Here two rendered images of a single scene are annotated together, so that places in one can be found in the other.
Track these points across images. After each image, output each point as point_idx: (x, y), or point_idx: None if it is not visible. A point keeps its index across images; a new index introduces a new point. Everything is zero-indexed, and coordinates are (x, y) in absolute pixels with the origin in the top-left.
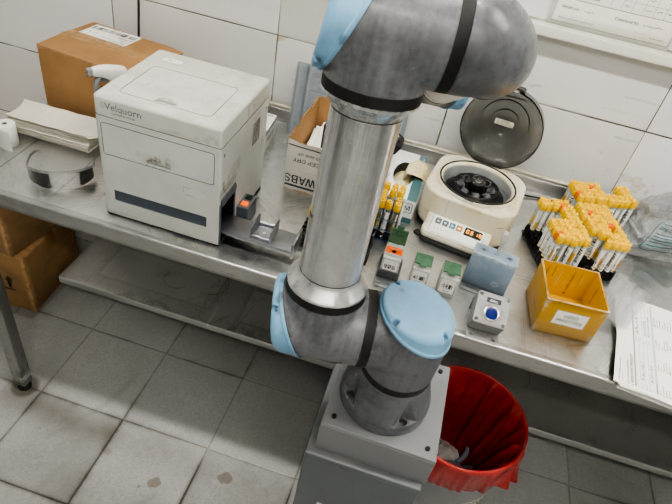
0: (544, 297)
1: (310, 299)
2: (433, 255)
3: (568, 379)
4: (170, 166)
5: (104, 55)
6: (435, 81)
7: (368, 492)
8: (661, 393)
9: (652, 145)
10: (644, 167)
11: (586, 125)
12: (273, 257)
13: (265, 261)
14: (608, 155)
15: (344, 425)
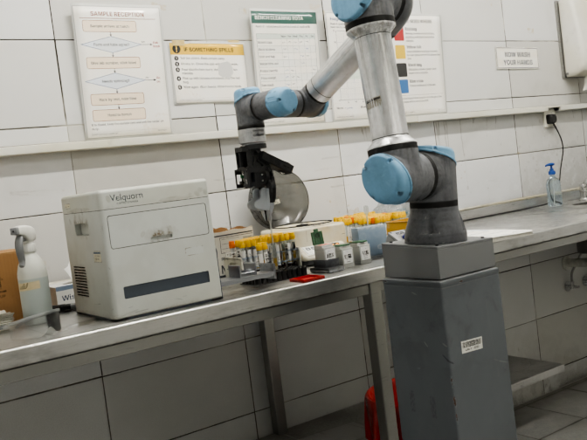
0: None
1: (404, 140)
2: None
3: None
4: (172, 232)
5: None
6: (398, 8)
7: (479, 297)
8: (500, 235)
9: (350, 183)
10: (355, 200)
11: (313, 186)
12: (260, 289)
13: (261, 290)
14: (334, 201)
15: (445, 244)
